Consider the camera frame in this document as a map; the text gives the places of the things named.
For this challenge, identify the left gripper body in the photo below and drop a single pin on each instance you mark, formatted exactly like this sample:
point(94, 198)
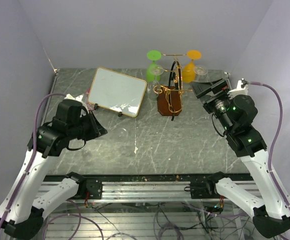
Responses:
point(88, 128)

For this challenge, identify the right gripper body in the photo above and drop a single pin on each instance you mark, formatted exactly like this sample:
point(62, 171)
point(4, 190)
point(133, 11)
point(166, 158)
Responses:
point(218, 103)

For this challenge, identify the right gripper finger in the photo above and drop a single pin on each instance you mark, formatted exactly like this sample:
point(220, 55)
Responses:
point(203, 94)
point(215, 87)

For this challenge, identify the clear wine glass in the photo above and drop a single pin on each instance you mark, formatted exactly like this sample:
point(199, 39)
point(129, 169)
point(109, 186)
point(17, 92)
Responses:
point(83, 149)
point(199, 70)
point(153, 85)
point(123, 133)

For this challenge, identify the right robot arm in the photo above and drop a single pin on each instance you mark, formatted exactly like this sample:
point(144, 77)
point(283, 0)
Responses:
point(235, 109)

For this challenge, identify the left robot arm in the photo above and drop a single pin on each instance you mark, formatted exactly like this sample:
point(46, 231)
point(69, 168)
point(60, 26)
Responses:
point(22, 213)

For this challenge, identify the orange wine glass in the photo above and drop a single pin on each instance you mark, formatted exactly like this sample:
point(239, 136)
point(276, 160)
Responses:
point(188, 73)

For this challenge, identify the green wine glass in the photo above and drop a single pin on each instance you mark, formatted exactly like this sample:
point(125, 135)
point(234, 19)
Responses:
point(153, 72)

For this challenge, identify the pink card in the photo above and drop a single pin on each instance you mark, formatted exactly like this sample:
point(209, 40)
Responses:
point(88, 105)

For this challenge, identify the gold framed whiteboard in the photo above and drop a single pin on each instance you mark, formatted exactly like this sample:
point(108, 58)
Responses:
point(117, 92)

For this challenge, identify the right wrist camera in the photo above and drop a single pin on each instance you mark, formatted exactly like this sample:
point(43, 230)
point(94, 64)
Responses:
point(241, 89)

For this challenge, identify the gold wire glass rack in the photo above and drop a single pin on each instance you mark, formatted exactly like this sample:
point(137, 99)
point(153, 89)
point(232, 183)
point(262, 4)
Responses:
point(169, 101)

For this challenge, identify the aluminium rail frame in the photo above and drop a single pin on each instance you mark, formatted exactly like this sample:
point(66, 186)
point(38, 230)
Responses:
point(148, 187)

